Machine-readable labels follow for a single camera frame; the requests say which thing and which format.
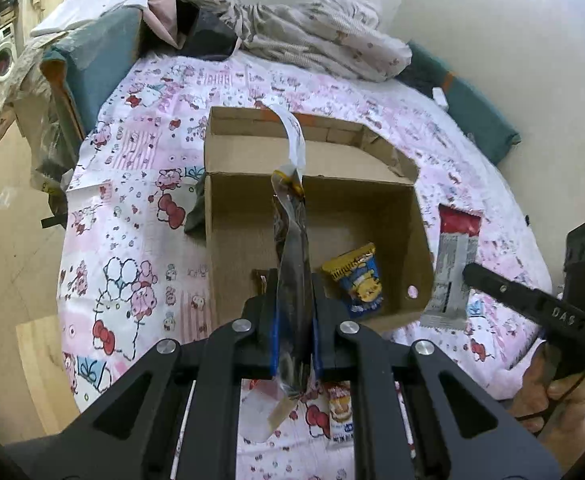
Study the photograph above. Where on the red and silver snack packet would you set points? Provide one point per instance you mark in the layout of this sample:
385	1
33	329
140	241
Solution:
450	270

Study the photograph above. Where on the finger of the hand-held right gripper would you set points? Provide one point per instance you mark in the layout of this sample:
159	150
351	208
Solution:
502	287

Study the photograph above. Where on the teal pillow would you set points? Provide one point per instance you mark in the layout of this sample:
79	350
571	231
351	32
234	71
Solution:
467	105

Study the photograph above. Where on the floral quilt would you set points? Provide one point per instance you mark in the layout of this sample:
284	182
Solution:
322	30

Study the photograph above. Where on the white sheet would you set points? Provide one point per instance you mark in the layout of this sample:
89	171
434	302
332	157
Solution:
92	5

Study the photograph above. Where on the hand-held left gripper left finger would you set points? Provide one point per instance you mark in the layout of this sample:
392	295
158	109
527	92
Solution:
272	345

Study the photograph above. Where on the clear plastic bag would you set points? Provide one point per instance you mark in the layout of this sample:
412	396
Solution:
42	125

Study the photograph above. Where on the clear wafer biscuit packet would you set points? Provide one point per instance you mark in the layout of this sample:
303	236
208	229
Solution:
265	410

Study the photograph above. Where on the dark bag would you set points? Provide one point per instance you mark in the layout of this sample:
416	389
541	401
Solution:
207	30

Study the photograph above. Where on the teal cushion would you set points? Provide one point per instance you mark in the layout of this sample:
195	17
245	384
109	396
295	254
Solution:
97	65

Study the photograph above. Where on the white rice cake packet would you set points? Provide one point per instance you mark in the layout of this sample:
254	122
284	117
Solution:
341	410

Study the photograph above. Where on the pink cloth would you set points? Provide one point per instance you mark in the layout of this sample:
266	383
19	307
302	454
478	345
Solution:
165	15

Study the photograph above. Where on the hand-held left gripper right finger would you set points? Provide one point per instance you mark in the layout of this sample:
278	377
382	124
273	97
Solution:
323	350

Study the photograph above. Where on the cardboard box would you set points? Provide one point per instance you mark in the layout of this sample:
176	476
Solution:
232	240

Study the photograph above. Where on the person's right hand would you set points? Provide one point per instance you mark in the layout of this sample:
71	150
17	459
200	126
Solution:
532	390

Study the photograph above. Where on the blue yellow cartoon snack packet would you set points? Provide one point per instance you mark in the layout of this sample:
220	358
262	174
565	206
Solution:
357	280

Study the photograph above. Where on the dark silver snack packet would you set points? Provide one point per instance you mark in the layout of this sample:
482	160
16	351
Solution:
292	260

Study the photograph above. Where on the small brown snack packet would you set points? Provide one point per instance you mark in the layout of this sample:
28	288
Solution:
261	281

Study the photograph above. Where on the pink cartoon printed bedsheet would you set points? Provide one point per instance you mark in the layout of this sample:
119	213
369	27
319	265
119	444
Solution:
137	220

